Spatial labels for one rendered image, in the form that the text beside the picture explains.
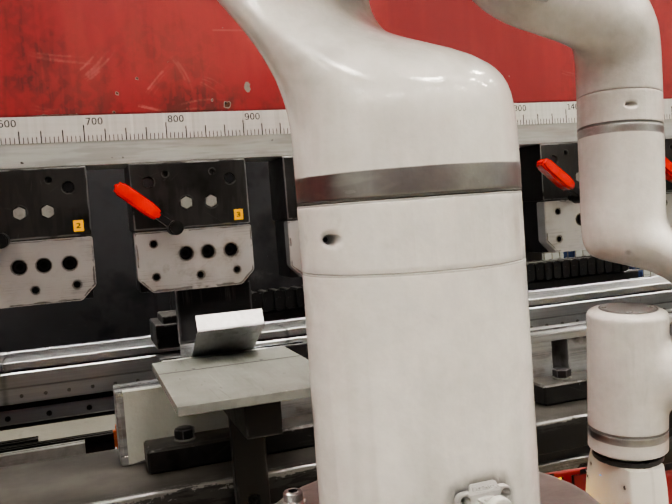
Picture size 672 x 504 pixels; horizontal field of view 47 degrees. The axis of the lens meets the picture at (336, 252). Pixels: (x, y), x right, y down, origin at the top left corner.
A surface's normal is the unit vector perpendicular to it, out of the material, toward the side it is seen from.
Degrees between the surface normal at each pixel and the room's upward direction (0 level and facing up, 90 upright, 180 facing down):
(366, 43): 35
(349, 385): 90
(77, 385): 90
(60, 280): 90
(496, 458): 90
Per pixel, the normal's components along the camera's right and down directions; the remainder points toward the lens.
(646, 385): -0.06, 0.13
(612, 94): -0.47, -0.02
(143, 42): 0.32, 0.03
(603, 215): -0.68, -0.01
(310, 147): -0.83, 0.08
